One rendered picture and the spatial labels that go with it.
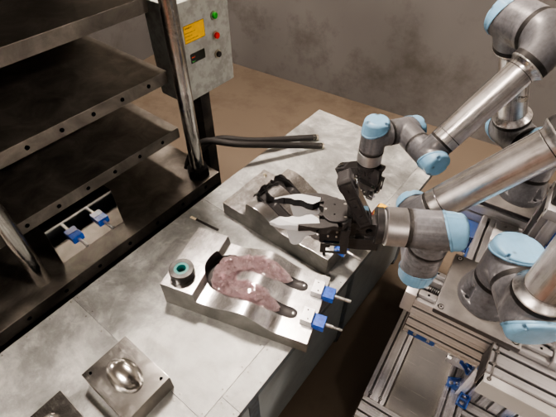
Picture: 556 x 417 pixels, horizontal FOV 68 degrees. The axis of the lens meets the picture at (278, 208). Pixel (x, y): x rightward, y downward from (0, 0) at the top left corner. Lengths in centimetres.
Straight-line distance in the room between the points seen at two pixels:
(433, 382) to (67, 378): 145
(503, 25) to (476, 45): 218
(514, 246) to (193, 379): 94
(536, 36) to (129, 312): 140
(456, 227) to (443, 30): 278
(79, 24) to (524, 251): 136
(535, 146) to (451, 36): 265
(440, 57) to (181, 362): 292
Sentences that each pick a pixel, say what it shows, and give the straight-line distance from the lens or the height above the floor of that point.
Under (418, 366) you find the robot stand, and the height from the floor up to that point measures 21.
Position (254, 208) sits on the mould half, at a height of 93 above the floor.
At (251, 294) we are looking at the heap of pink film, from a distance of 131.
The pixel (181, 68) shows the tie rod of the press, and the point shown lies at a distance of 160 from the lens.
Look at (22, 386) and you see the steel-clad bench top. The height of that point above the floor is 80.
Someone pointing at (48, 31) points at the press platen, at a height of 154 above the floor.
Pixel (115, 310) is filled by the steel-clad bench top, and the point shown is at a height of 80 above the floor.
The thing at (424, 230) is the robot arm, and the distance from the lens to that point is 79.
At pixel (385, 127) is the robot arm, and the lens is 120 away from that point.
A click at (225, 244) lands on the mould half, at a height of 90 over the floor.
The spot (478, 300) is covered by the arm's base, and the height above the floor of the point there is 109.
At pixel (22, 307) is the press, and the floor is 79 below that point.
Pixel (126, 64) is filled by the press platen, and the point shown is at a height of 129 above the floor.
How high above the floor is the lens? 202
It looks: 46 degrees down
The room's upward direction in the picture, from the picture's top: straight up
